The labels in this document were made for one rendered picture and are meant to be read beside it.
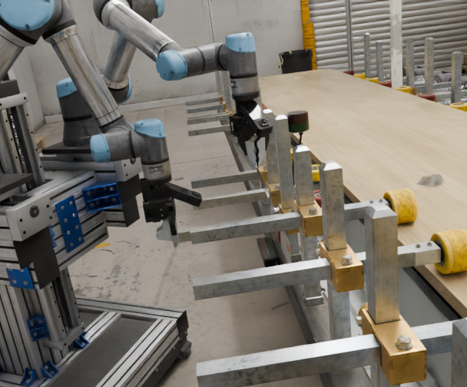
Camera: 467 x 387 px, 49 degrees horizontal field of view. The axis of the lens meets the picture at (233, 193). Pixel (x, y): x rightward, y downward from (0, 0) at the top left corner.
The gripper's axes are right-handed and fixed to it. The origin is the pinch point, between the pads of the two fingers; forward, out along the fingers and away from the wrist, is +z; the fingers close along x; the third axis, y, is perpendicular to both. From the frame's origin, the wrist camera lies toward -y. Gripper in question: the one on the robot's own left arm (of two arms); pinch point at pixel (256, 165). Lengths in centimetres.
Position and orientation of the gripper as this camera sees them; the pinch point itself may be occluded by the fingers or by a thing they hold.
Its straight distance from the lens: 143.8
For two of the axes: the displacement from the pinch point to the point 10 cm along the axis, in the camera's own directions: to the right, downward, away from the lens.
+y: -4.3, -2.5, 8.7
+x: -8.9, 2.4, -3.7
